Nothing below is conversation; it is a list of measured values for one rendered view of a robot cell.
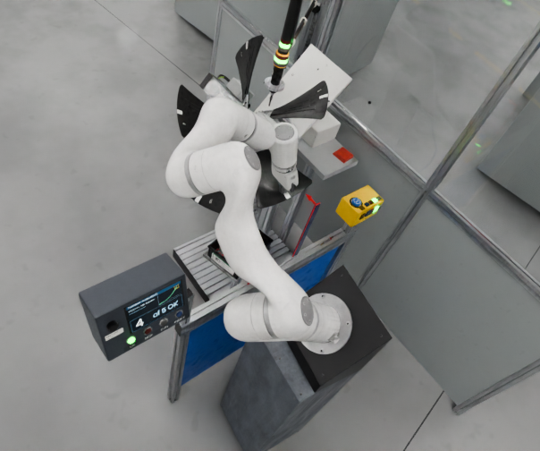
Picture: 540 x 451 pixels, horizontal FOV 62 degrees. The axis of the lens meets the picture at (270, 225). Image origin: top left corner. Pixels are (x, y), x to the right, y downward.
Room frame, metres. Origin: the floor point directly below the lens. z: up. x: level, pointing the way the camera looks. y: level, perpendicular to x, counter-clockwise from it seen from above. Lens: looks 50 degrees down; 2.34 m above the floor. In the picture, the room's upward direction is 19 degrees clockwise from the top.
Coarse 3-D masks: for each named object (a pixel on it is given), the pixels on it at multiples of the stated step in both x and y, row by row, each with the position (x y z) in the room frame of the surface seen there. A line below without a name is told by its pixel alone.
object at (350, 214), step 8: (352, 192) 1.36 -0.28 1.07; (360, 192) 1.38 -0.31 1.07; (368, 192) 1.39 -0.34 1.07; (344, 200) 1.31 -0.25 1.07; (368, 200) 1.35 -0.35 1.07; (336, 208) 1.32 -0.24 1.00; (344, 208) 1.30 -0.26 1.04; (352, 208) 1.28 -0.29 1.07; (368, 208) 1.31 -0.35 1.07; (344, 216) 1.29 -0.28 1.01; (352, 216) 1.27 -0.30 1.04; (368, 216) 1.33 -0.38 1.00; (352, 224) 1.26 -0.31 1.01
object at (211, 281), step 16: (192, 240) 1.57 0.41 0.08; (208, 240) 1.61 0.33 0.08; (176, 256) 1.45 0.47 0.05; (192, 256) 1.46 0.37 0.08; (272, 256) 1.65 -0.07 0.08; (288, 256) 1.69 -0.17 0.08; (192, 272) 1.36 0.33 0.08; (208, 272) 1.40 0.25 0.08; (208, 288) 1.30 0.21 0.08; (224, 288) 1.33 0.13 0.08
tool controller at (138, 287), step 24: (144, 264) 0.64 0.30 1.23; (168, 264) 0.66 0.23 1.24; (96, 288) 0.53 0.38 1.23; (120, 288) 0.54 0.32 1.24; (144, 288) 0.56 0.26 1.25; (168, 288) 0.59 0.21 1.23; (96, 312) 0.46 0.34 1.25; (120, 312) 0.48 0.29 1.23; (144, 312) 0.53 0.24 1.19; (168, 312) 0.57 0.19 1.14; (96, 336) 0.45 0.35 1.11; (120, 336) 0.46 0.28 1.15; (144, 336) 0.50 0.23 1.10
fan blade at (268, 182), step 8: (256, 152) 1.29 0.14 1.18; (264, 152) 1.30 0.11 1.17; (264, 160) 1.27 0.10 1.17; (264, 168) 1.23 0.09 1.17; (264, 176) 1.20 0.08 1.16; (272, 176) 1.21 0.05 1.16; (304, 176) 1.25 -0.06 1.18; (264, 184) 1.17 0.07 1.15; (272, 184) 1.18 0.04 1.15; (304, 184) 1.21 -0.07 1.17; (256, 192) 1.14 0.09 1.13; (264, 192) 1.14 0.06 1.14; (272, 192) 1.15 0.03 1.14; (280, 192) 1.16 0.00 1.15; (288, 192) 1.16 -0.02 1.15; (296, 192) 1.17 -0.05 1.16; (264, 200) 1.11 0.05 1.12; (272, 200) 1.12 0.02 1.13; (280, 200) 1.13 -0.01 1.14
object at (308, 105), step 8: (312, 88) 1.53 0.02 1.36; (320, 88) 1.50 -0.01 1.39; (304, 96) 1.48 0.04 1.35; (312, 96) 1.46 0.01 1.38; (328, 96) 1.44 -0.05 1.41; (288, 104) 1.46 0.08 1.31; (296, 104) 1.43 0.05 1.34; (304, 104) 1.41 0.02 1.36; (312, 104) 1.40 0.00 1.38; (320, 104) 1.40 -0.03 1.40; (272, 112) 1.43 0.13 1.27; (280, 112) 1.40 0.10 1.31; (288, 112) 1.38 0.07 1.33; (296, 112) 1.37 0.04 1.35; (304, 112) 1.37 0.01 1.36; (312, 112) 1.36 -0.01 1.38; (320, 112) 1.36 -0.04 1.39
